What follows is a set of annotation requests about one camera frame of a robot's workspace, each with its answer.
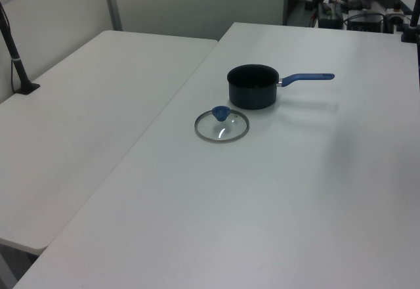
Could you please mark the glass lid with blue knob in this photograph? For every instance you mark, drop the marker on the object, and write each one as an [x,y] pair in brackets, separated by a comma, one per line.
[229,131]

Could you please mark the black clamped pole, white tie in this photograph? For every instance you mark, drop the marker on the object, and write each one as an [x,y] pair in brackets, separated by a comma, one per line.
[15,62]

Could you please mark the black and orange device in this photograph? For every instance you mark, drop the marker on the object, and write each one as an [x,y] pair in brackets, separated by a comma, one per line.
[397,14]

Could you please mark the grey partition frame post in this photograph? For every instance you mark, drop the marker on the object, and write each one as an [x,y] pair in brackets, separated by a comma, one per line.
[111,1]

